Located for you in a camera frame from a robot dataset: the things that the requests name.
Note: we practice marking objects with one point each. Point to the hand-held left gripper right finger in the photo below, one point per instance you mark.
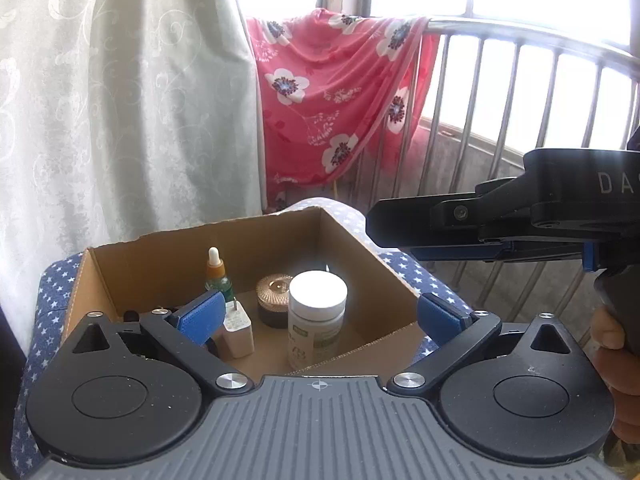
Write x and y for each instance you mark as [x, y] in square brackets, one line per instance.
[437, 317]

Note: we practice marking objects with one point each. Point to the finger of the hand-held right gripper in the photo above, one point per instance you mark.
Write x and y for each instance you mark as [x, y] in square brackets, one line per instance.
[450, 254]
[425, 222]

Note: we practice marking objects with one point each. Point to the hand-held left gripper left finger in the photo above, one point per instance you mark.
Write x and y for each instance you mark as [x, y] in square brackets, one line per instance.
[205, 317]

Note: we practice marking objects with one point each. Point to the white charger plug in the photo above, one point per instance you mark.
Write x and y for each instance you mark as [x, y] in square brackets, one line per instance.
[239, 335]

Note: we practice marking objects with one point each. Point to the green dropper bottle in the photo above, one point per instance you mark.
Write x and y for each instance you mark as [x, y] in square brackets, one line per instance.
[218, 280]

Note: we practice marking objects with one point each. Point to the dark jar rose gold lid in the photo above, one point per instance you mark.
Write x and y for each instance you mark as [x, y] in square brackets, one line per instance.
[272, 310]

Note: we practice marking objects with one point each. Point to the brown cardboard box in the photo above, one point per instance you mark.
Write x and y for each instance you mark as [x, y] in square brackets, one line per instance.
[150, 255]

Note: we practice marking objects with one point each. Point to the white pill bottle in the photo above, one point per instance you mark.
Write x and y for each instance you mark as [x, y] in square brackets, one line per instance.
[315, 330]

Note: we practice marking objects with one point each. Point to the person's right hand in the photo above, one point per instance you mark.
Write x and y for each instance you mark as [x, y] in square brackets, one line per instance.
[615, 360]

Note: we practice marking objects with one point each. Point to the red floral cloth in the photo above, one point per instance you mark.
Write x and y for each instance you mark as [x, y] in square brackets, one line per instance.
[325, 125]

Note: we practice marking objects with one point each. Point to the metal railing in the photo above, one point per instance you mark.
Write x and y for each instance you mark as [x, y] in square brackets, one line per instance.
[500, 30]

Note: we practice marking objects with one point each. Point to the white patterned curtain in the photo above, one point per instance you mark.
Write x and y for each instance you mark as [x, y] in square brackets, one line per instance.
[125, 110]

